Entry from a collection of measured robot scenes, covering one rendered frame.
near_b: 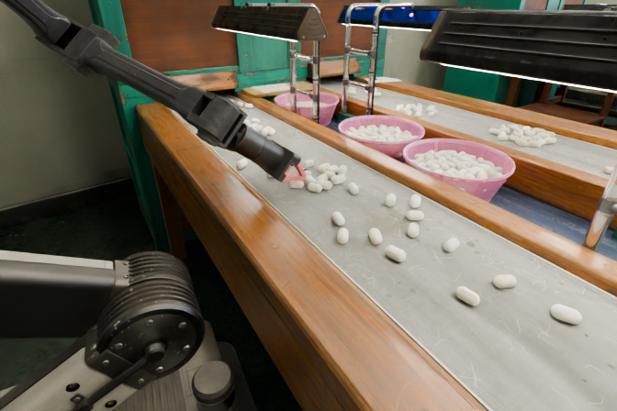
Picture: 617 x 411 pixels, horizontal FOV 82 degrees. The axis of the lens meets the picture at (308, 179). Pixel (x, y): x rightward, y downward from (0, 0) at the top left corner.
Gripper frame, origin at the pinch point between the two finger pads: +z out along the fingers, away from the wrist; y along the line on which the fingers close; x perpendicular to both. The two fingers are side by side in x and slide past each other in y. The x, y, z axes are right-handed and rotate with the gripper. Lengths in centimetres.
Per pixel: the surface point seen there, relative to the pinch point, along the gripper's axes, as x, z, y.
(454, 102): -57, 67, 25
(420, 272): 1.8, 1.5, -35.6
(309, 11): -32.1, -14.9, 11.4
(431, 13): -67, 28, 24
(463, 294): 0.8, 0.5, -43.0
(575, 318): -5, 7, -54
